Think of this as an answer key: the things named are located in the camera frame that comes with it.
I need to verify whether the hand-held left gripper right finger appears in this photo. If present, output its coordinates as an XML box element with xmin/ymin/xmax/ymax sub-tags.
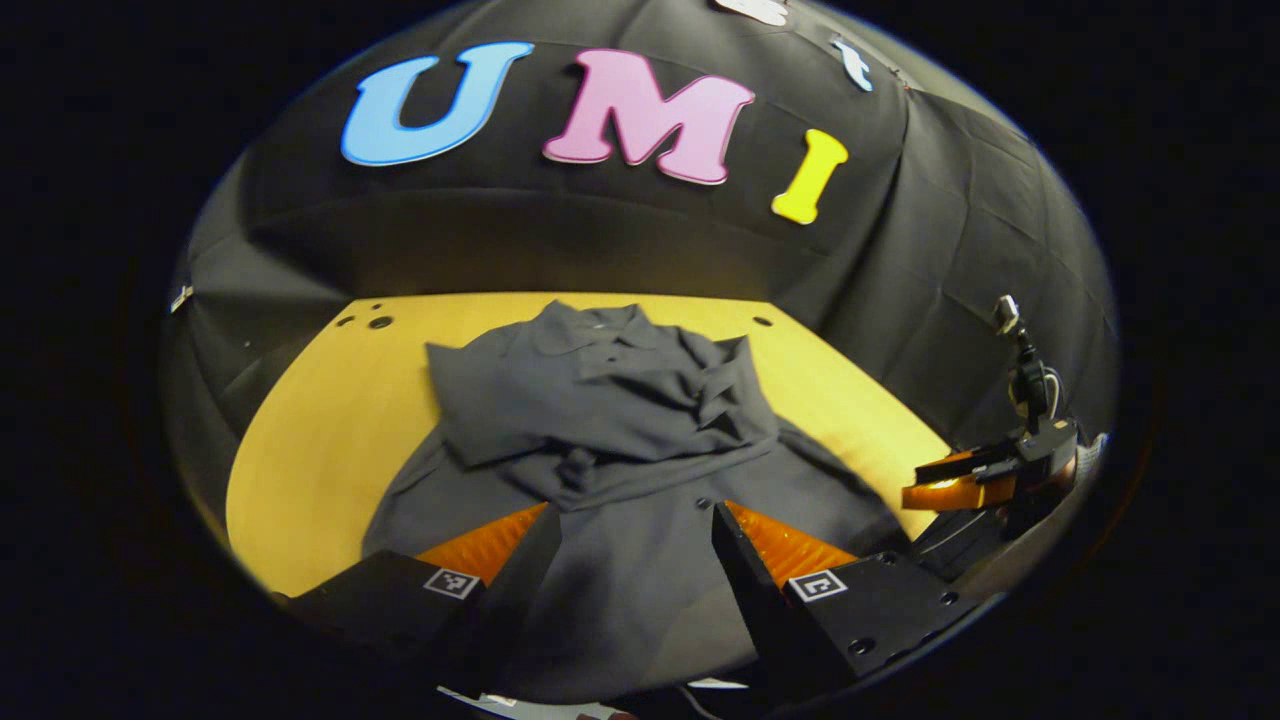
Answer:
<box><xmin>710</xmin><ymin>500</ymin><xmax>1006</xmax><ymax>696</ymax></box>

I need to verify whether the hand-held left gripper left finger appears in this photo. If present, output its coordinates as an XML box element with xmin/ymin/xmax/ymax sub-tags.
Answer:
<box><xmin>275</xmin><ymin>503</ymin><xmax>563</xmax><ymax>691</ymax></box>

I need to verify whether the grey polo shirt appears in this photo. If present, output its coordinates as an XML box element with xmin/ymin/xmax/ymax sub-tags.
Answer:
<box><xmin>362</xmin><ymin>300</ymin><xmax>911</xmax><ymax>701</ymax></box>

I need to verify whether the black backdrop cloth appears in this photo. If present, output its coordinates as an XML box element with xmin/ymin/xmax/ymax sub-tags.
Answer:
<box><xmin>160</xmin><ymin>0</ymin><xmax>1121</xmax><ymax>521</ymax></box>

